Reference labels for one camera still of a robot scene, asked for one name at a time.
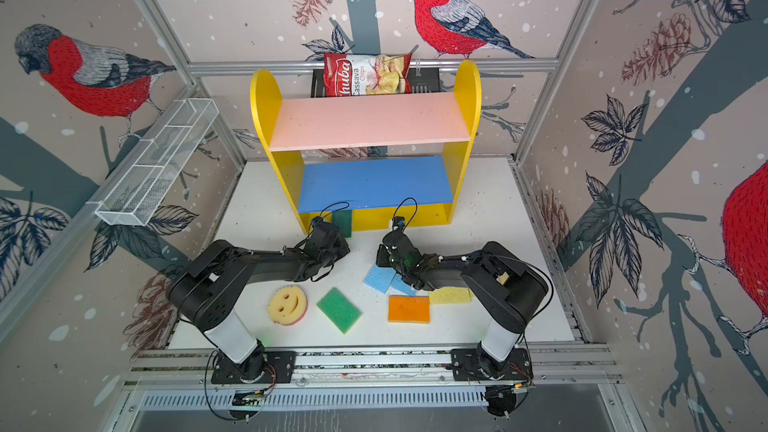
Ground light green scrub sponge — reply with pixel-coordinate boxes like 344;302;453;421
317;288;362;334

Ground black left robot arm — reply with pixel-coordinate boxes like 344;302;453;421
166;217;350;384

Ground white mesh wall basket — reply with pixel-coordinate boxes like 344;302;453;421
95;98;219;226

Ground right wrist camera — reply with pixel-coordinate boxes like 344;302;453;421
391;216;407;232

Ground aluminium front rail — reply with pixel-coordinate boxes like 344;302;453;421
123;342;624;387

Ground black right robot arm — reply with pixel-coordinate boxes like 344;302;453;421
376;229;554;376

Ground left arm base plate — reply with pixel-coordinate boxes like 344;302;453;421
210;350;297;385

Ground yellow shelf unit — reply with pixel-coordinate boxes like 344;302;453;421
250;60;482;232

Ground dark green scrub sponge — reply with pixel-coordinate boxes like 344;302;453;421
332;210;352;238

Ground yellow smiley face sponge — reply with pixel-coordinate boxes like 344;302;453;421
267;286;308;326

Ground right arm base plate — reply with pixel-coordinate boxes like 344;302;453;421
446;346;534;383

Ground red cassava chips bag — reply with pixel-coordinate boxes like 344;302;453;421
323;53;412;97

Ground light blue sponge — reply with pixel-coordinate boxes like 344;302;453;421
363;265;396;295
389;274;417;297

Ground orange sponge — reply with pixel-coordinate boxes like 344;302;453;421
388;296;431;324

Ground yellow sponge front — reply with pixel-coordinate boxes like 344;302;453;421
428;287;473;305

